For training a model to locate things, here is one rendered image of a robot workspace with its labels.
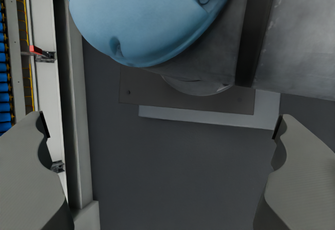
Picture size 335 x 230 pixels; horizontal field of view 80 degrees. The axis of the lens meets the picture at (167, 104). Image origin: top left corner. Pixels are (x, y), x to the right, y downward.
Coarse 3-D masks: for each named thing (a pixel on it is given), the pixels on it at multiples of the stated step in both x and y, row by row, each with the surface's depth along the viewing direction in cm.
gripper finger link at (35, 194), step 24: (24, 120) 10; (0, 144) 8; (24, 144) 8; (0, 168) 7; (24, 168) 7; (48, 168) 9; (0, 192) 6; (24, 192) 6; (48, 192) 6; (0, 216) 6; (24, 216) 6; (48, 216) 6
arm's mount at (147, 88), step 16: (128, 80) 44; (144, 80) 43; (160, 80) 42; (128, 96) 44; (144, 96) 43; (160, 96) 42; (176, 96) 40; (192, 96) 39; (208, 96) 38; (224, 96) 37; (240, 96) 36; (224, 112) 37; (240, 112) 36
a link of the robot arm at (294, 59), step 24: (288, 0) 12; (312, 0) 11; (288, 24) 12; (312, 24) 12; (264, 48) 14; (288, 48) 13; (312, 48) 13; (264, 72) 15; (288, 72) 14; (312, 72) 14; (312, 96) 17
